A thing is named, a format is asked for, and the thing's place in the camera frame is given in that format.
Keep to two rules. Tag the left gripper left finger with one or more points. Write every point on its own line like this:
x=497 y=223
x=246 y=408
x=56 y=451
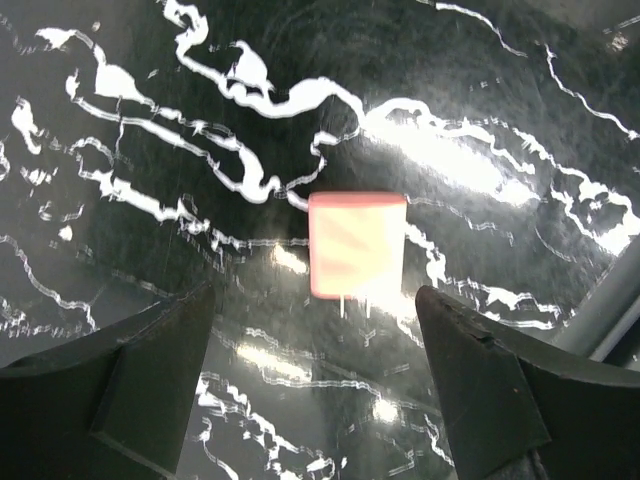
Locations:
x=114 y=404

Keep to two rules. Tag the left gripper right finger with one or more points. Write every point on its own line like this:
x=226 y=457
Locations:
x=515 y=407

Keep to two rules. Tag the pink plug adapter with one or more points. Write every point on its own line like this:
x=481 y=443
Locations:
x=356 y=245

